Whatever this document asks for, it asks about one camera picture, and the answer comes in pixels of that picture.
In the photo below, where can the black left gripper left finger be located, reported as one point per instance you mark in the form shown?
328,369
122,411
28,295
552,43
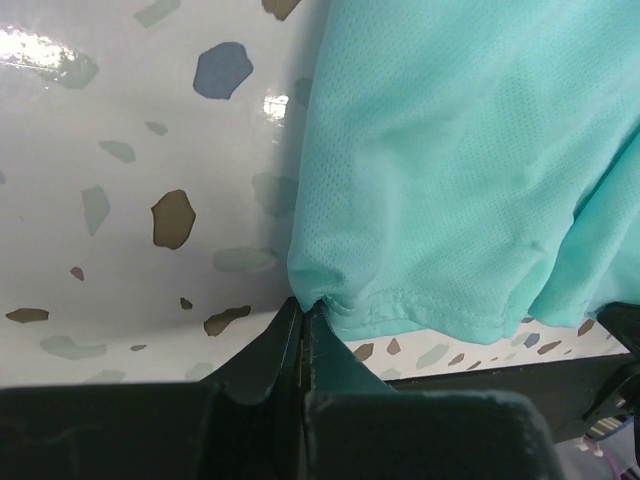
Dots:
240,422

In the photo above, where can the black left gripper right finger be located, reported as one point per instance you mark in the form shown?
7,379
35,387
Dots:
357,426

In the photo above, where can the teal t shirt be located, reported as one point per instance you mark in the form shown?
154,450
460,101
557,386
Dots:
469,164

